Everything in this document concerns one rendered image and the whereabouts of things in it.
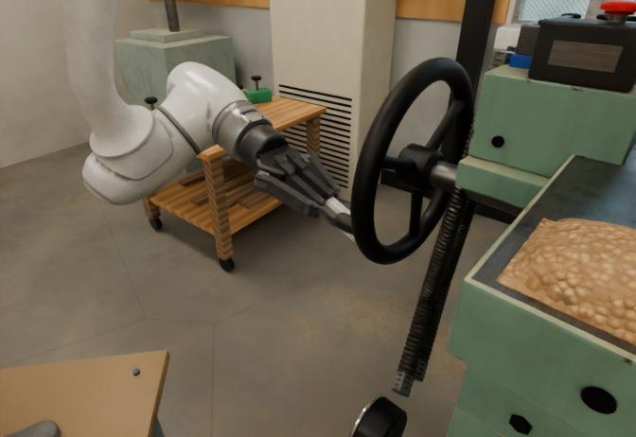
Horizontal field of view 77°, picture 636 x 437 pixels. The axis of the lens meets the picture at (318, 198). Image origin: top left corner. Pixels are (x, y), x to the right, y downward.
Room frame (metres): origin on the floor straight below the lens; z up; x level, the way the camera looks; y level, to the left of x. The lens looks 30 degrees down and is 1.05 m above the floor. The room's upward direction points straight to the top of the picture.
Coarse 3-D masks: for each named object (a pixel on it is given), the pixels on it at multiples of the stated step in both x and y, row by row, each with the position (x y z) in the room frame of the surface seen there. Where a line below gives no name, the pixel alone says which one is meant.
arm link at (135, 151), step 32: (64, 0) 0.52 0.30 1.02; (96, 0) 0.51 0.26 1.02; (64, 32) 0.52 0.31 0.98; (96, 32) 0.52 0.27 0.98; (96, 64) 0.52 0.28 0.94; (96, 96) 0.52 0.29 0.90; (96, 128) 0.53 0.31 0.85; (128, 128) 0.55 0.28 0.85; (160, 128) 0.59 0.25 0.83; (96, 160) 0.55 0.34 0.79; (128, 160) 0.54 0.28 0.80; (160, 160) 0.57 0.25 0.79; (96, 192) 0.53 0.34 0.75; (128, 192) 0.54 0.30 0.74
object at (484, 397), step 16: (464, 384) 0.21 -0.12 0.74; (480, 384) 0.20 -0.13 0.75; (496, 384) 0.20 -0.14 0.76; (464, 400) 0.21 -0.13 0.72; (480, 400) 0.20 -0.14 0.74; (496, 400) 0.19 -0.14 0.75; (512, 400) 0.19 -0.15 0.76; (480, 416) 0.20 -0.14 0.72; (496, 416) 0.19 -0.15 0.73; (512, 416) 0.18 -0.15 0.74; (528, 416) 0.18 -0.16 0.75; (544, 416) 0.17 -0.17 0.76; (512, 432) 0.18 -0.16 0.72; (528, 432) 0.17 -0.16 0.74; (544, 432) 0.17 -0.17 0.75; (560, 432) 0.16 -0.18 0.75; (576, 432) 0.16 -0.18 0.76
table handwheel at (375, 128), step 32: (448, 64) 0.50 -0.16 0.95; (416, 96) 0.44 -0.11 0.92; (384, 128) 0.41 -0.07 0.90; (448, 128) 0.53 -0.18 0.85; (384, 160) 0.41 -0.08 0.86; (416, 160) 0.47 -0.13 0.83; (448, 160) 0.59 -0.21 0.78; (352, 192) 0.39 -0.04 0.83; (416, 192) 0.49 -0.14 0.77; (448, 192) 0.56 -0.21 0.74; (352, 224) 0.39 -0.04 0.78; (416, 224) 0.50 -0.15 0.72; (384, 256) 0.42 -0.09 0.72
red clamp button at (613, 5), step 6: (612, 0) 0.37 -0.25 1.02; (618, 0) 0.36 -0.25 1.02; (624, 0) 0.36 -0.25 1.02; (630, 0) 0.36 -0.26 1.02; (600, 6) 0.37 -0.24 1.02; (606, 6) 0.36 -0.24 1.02; (612, 6) 0.36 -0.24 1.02; (618, 6) 0.36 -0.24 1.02; (624, 6) 0.35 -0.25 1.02; (630, 6) 0.35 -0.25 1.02; (606, 12) 0.37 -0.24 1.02; (612, 12) 0.36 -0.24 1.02; (618, 12) 0.36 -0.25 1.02; (624, 12) 0.36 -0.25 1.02; (630, 12) 0.36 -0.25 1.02
